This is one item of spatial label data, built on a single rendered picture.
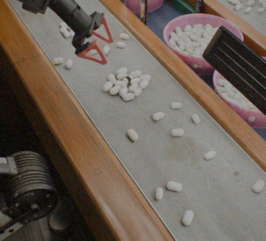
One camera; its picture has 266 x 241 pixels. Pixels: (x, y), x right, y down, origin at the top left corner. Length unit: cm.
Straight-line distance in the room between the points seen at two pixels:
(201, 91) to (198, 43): 27
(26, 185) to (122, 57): 60
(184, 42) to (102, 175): 64
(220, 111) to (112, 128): 30
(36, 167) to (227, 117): 53
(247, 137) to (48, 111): 54
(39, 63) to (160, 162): 52
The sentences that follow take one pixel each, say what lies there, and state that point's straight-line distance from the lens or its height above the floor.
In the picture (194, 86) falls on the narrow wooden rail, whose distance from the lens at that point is 137.
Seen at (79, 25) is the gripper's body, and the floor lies 100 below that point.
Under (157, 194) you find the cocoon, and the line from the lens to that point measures 110.
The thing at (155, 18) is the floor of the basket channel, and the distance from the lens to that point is 183.
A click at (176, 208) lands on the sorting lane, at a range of 111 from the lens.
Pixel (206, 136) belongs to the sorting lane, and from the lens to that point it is 126.
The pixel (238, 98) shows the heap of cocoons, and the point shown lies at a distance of 140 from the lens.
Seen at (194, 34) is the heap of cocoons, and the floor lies 73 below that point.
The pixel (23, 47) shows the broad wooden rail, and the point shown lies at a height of 76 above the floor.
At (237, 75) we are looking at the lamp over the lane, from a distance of 94.
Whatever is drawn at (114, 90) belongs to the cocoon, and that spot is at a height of 76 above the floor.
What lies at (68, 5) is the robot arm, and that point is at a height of 105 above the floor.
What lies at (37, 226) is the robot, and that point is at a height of 48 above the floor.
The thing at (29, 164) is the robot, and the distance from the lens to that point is 114.
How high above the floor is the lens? 164
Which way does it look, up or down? 43 degrees down
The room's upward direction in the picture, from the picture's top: 1 degrees clockwise
